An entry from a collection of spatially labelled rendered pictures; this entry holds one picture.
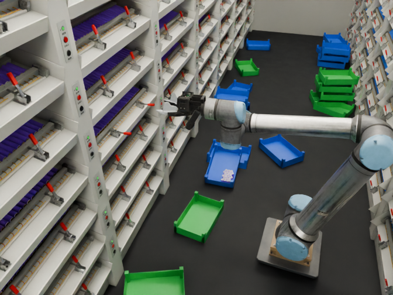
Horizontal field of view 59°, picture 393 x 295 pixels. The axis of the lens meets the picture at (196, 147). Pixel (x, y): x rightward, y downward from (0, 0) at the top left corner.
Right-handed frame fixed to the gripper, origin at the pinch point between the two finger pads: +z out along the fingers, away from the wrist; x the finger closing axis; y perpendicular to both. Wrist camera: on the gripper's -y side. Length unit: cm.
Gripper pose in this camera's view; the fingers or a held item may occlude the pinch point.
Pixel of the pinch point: (162, 107)
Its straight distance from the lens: 155.0
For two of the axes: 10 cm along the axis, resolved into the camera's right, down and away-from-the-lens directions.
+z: -9.6, -1.4, 2.5
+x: -2.9, 5.7, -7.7
